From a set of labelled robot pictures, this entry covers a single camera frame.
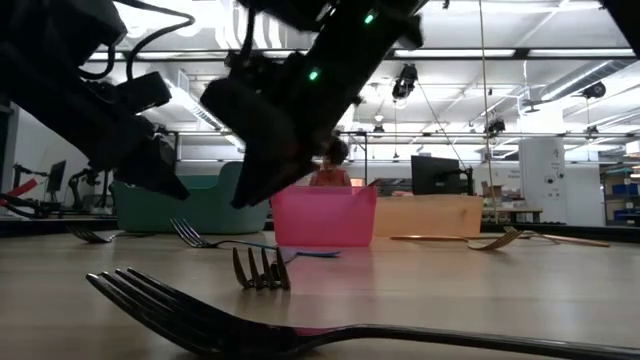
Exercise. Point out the orange plastic bin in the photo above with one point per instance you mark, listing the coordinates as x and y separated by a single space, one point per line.
430 217

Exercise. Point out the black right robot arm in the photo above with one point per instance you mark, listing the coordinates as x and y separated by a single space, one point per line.
360 40

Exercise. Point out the black ceiling spotlight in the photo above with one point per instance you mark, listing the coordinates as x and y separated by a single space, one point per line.
495 126
404 82
594 90

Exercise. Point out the teal plastic bin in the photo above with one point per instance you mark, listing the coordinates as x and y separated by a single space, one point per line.
210 215

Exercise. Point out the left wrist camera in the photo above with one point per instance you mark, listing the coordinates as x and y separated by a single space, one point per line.
145 92

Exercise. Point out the black aluminium table frame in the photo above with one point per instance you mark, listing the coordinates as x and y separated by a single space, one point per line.
30 226

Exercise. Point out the wooden chopstick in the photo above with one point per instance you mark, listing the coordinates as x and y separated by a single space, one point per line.
575 240

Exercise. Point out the gold fork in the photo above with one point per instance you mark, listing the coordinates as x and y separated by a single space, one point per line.
515 231
430 238

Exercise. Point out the pink plastic bin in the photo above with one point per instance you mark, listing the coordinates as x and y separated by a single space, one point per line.
325 220

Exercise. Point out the shelf with blue bins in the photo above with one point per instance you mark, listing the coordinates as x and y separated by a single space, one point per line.
622 190

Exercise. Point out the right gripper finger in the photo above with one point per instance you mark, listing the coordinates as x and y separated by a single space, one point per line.
252 170
285 172

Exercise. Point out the person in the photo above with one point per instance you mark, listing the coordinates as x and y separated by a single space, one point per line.
330 175

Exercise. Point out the cardboard box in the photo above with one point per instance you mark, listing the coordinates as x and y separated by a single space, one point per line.
492 190

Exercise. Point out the black overhead light bar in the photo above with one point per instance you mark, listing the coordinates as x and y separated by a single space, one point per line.
522 53

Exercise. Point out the white pillar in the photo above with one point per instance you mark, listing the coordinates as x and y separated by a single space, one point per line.
542 190

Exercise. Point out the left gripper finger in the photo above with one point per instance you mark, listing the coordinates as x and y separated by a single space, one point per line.
170 180
140 183

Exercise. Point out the small black monitor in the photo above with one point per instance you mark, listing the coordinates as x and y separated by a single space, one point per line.
56 176

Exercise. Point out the large black monitor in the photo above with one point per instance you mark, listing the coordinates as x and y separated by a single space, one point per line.
435 175

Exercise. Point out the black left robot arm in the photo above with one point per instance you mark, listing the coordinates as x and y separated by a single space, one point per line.
50 75

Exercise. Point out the background work table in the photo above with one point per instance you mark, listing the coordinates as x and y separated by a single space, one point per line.
510 212

